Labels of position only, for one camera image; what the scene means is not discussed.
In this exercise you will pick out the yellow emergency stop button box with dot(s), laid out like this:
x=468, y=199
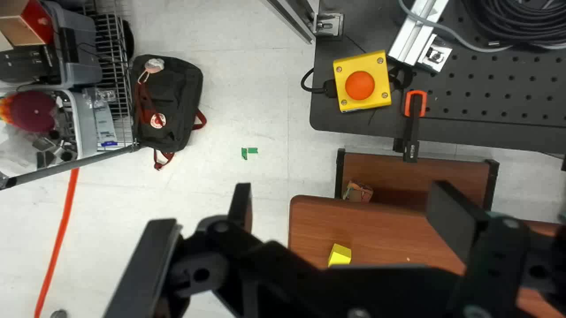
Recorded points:
x=363, y=82

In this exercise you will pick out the silver aluminium extrusion bar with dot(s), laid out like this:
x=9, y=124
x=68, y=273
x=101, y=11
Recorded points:
x=415, y=41

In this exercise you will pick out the yellow cube block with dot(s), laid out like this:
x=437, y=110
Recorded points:
x=340, y=255

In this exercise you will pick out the black perforated breadboard table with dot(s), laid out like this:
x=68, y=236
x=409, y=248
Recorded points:
x=514, y=100

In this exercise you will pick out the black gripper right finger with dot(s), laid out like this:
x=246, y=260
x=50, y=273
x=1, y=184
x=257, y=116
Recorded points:
x=455, y=218

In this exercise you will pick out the grey wire utility cart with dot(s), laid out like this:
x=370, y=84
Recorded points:
x=66, y=93

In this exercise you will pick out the black backpack with red straps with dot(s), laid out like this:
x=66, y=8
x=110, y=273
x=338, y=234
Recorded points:
x=165, y=105

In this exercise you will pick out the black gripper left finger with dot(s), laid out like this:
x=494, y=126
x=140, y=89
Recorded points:
x=142, y=290

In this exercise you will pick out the orange black clamp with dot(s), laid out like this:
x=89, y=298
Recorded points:
x=413, y=110

